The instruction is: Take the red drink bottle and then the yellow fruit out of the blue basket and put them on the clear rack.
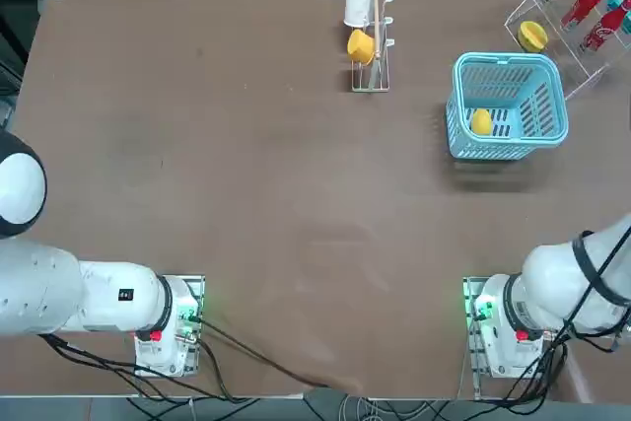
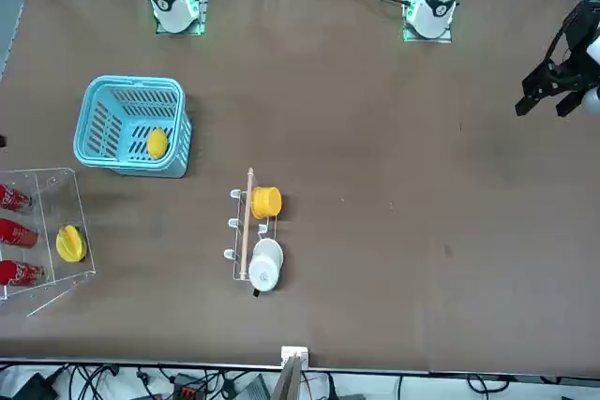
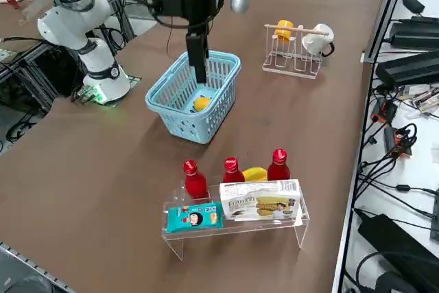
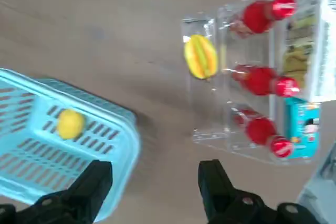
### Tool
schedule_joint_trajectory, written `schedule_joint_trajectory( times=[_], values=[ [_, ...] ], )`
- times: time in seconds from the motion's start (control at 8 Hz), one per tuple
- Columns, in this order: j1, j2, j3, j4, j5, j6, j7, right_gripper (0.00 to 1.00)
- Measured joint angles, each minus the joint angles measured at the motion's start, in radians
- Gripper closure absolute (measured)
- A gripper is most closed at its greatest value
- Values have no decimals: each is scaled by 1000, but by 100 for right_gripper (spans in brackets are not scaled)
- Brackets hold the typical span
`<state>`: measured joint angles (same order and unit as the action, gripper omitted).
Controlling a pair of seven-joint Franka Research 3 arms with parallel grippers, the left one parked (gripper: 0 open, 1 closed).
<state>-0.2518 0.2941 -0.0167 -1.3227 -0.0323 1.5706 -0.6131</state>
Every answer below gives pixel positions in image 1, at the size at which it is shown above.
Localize yellow lemon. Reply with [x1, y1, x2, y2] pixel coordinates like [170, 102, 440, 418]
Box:
[471, 108, 493, 136]

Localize blue plastic basket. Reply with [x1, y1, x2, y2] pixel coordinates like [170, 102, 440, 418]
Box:
[446, 51, 569, 162]

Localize yellow green star fruit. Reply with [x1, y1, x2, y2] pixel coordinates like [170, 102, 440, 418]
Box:
[517, 20, 549, 52]

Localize clear acrylic rack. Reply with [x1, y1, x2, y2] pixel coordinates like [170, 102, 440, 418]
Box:
[503, 0, 631, 102]

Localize yellow plastic cup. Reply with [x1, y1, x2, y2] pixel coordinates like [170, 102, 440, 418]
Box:
[346, 29, 376, 66]

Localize white plastic cup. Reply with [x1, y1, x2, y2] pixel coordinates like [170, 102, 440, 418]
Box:
[343, 0, 373, 28]

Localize white wire cup rack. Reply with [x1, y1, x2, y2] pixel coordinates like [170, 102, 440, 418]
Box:
[350, 0, 395, 93]

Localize black left arm base cable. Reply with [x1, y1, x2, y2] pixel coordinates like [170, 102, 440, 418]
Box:
[38, 319, 336, 402]

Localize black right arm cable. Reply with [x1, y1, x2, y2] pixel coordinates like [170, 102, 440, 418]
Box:
[539, 226, 631, 392]

